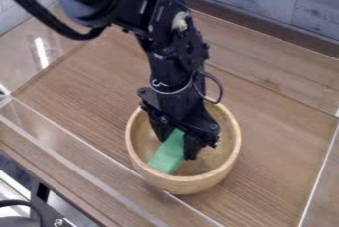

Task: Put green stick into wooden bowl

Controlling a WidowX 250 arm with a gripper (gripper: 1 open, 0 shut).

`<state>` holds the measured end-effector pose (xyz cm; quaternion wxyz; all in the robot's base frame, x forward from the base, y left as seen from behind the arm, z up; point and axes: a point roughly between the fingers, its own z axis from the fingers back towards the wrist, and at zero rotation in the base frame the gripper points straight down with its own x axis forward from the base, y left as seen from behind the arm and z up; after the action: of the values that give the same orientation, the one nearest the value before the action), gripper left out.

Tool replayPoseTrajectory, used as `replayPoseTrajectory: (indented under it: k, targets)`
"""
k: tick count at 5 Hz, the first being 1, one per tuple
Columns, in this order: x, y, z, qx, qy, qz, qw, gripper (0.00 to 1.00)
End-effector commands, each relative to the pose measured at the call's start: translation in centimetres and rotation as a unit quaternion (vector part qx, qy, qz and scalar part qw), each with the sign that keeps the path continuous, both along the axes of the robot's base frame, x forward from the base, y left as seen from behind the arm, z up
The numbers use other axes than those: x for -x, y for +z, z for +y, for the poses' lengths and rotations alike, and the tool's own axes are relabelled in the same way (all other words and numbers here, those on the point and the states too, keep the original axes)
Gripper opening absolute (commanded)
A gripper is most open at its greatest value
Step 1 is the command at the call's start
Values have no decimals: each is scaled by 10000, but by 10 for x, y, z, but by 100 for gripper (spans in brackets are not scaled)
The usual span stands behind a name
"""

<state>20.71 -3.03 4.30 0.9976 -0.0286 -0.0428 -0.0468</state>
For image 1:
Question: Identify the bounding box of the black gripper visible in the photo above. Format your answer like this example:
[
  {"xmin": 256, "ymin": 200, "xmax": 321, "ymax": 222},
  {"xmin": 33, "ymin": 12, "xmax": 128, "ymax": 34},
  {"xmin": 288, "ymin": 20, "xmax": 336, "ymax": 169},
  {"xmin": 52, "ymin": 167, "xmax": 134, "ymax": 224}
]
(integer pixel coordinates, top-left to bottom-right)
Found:
[{"xmin": 137, "ymin": 81, "xmax": 221, "ymax": 160}]

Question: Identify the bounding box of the green rectangular block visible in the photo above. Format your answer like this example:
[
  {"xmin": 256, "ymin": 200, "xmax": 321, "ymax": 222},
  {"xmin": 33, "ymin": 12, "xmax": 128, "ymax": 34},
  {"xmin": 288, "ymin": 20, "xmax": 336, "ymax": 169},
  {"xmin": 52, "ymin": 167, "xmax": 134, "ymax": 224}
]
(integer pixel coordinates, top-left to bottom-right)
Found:
[{"xmin": 146, "ymin": 129, "xmax": 184, "ymax": 175}]

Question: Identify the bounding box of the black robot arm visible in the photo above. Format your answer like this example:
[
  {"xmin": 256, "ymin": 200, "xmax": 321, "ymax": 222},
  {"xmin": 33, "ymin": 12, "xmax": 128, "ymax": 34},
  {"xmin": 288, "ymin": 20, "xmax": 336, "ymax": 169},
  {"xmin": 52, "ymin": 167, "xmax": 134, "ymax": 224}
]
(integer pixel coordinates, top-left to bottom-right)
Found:
[{"xmin": 13, "ymin": 0, "xmax": 221, "ymax": 160}]

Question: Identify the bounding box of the round wooden bowl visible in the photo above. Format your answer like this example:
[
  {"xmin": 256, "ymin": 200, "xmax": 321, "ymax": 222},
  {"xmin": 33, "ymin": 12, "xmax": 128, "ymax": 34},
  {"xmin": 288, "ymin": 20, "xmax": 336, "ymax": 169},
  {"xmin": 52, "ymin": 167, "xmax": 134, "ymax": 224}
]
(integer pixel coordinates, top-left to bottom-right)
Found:
[{"xmin": 124, "ymin": 104, "xmax": 241, "ymax": 195}]

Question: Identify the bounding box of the clear acrylic enclosure wall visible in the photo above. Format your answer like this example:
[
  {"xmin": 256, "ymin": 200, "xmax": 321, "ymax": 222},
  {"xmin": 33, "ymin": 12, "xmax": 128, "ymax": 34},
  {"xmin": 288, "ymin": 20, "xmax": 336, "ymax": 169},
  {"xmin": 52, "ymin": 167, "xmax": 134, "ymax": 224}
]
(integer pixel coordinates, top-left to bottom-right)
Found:
[{"xmin": 0, "ymin": 0, "xmax": 339, "ymax": 227}]

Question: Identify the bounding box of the black table leg bracket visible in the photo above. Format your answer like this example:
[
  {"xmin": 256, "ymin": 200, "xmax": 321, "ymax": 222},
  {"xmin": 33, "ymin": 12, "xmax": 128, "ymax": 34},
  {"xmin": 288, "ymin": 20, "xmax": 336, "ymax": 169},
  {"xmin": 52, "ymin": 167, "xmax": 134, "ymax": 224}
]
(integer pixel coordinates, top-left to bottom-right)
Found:
[{"xmin": 30, "ymin": 180, "xmax": 77, "ymax": 227}]

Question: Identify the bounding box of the black cable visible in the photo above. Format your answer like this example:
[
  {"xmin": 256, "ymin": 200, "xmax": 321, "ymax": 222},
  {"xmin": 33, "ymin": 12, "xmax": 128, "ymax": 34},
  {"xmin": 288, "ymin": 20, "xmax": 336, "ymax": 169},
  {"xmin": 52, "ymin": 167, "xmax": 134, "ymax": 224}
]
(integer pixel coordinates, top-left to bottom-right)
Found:
[{"xmin": 0, "ymin": 199, "xmax": 44, "ymax": 225}]

